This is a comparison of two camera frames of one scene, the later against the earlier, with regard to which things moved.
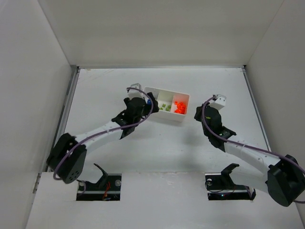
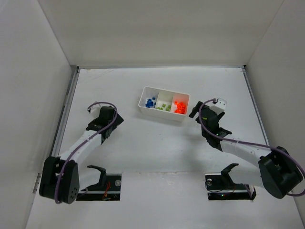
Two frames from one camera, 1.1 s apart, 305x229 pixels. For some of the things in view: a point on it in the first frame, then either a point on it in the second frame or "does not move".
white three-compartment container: x=172 y=106 does not move
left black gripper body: x=149 y=105 -> x=114 y=124
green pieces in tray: x=167 y=108 does not move
